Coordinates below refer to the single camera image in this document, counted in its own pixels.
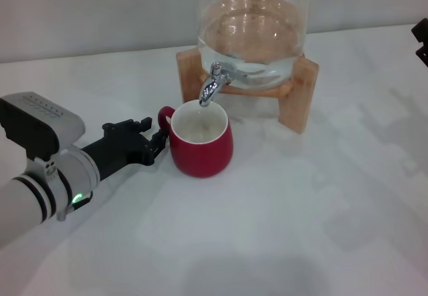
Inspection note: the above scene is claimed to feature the glass water dispenser jar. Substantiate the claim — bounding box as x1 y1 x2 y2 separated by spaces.
196 0 307 90

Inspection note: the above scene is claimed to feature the left gripper cable with plug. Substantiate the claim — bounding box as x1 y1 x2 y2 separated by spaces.
57 190 94 222

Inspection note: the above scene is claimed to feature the wooden dispenser stand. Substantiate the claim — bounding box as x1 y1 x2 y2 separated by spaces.
176 45 319 133

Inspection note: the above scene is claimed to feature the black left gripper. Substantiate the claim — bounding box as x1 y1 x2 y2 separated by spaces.
80 117 170 183

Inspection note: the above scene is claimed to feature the chrome faucet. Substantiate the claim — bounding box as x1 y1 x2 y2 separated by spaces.
199 61 250 108

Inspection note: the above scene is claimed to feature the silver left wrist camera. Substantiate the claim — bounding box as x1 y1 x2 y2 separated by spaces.
0 91 86 162

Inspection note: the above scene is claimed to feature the red ceramic cup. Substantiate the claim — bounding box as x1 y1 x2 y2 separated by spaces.
156 100 234 179

